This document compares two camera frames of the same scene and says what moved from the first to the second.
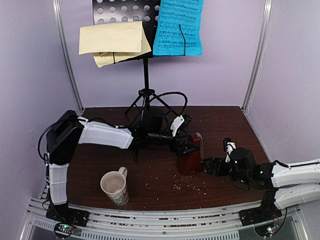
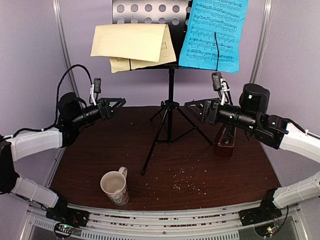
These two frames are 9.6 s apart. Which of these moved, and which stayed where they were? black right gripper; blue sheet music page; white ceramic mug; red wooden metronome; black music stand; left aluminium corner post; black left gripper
Moved: red wooden metronome; black music stand; black left gripper; black right gripper; blue sheet music page
Stayed: white ceramic mug; left aluminium corner post
